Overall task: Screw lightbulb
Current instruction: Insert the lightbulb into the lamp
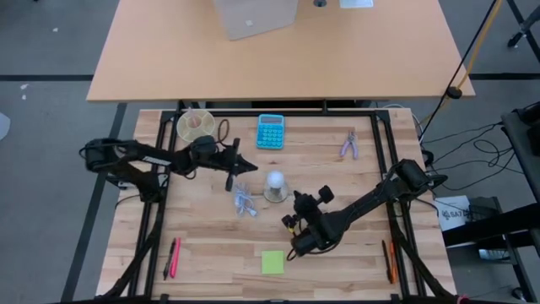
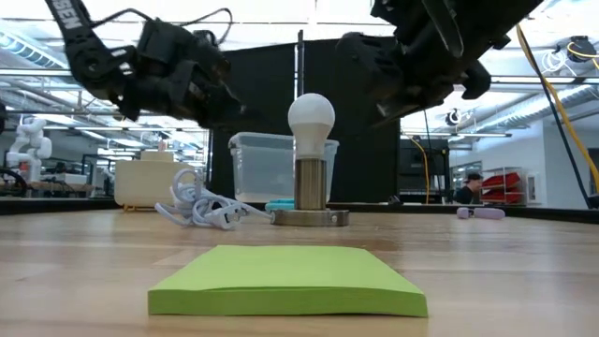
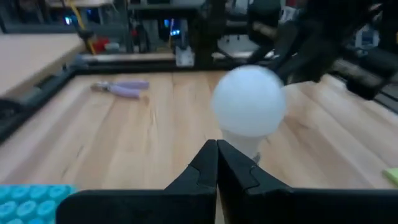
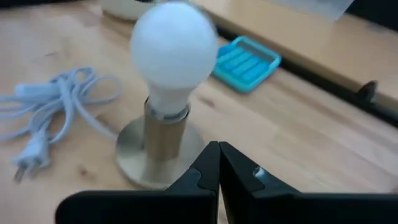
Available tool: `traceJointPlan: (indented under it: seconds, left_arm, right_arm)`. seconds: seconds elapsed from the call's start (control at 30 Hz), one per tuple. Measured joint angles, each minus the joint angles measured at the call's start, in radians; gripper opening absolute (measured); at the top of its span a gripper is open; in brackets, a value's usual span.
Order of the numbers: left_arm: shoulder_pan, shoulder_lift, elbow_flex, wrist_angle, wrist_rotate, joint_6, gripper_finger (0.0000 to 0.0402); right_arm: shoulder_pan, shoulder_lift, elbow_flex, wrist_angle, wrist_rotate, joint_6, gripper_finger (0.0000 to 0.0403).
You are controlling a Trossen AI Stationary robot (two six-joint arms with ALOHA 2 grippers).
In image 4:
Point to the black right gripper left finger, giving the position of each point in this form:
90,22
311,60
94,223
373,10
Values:
186,205

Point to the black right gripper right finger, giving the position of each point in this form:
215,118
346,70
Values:
280,208

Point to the brass lamp base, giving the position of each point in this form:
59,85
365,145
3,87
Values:
161,140

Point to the white lightbulb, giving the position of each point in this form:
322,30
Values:
174,49

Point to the tan wooden desk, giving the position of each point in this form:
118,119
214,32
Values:
311,40

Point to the cream round desk organizer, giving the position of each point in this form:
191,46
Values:
127,7

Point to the black aluminium frame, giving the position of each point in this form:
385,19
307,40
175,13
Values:
326,85

